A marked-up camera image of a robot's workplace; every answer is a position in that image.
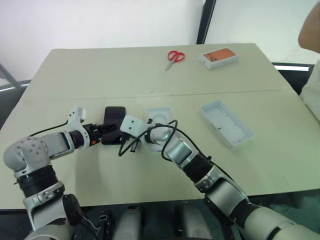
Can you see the grey rounded robot leg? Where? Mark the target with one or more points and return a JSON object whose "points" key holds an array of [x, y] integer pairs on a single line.
{"points": [[195, 222], [130, 222]]}

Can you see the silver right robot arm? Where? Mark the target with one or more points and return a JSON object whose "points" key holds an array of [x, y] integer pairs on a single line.
{"points": [[225, 190]]}

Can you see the person's bare elbow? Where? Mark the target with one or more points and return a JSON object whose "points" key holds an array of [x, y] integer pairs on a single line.
{"points": [[310, 32]]}

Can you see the white phone box base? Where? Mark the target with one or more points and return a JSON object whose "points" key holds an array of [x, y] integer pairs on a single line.
{"points": [[160, 115]]}

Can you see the grey metal frame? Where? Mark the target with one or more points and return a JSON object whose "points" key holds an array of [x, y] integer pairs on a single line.
{"points": [[10, 77]]}

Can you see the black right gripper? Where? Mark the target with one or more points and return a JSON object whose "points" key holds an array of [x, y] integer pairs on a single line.
{"points": [[130, 144]]}

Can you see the white phone box lid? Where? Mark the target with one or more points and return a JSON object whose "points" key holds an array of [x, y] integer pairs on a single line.
{"points": [[225, 123]]}

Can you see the black furniture with white strip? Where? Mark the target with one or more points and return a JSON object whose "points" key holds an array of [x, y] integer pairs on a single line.
{"points": [[290, 75]]}

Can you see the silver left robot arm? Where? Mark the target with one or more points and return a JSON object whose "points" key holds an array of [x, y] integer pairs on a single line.
{"points": [[35, 150]]}

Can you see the orange phone in box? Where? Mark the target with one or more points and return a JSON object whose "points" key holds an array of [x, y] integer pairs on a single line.
{"points": [[220, 58]]}

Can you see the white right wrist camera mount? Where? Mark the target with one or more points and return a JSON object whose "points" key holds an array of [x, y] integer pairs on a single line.
{"points": [[132, 126]]}

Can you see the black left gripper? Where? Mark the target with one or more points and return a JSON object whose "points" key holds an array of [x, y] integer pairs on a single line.
{"points": [[93, 133]]}

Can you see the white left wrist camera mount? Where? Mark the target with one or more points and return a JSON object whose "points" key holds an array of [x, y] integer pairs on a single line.
{"points": [[74, 118]]}

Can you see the person's white garment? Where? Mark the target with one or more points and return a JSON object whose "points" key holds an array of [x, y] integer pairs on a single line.
{"points": [[312, 95]]}

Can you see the black smartphone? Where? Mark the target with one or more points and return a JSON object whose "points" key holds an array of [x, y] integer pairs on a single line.
{"points": [[114, 113]]}

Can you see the dark window frame post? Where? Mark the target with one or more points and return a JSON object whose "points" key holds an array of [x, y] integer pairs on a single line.
{"points": [[206, 21]]}

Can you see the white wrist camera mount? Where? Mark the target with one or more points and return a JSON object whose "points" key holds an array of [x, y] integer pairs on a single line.
{"points": [[74, 118], [132, 126]]}

